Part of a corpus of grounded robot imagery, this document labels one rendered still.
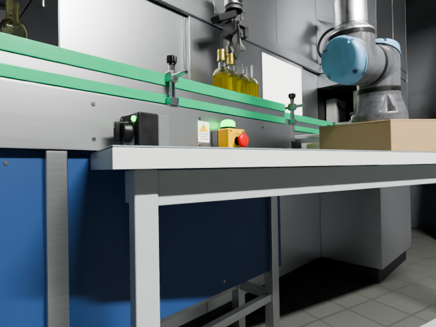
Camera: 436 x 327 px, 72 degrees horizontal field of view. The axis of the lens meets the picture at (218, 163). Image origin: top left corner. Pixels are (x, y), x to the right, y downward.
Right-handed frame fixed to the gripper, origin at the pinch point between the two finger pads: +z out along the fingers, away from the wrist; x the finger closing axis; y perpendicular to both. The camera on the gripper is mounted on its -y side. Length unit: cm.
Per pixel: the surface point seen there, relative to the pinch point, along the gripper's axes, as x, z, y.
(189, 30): 11.8, -11.0, -11.1
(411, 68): -1, -65, 307
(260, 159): -45, 42, -43
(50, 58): -13, 22, -69
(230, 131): -22.7, 33.8, -26.3
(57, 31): 17, 3, -58
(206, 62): 11.7, -0.2, -2.1
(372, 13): -21, -46, 103
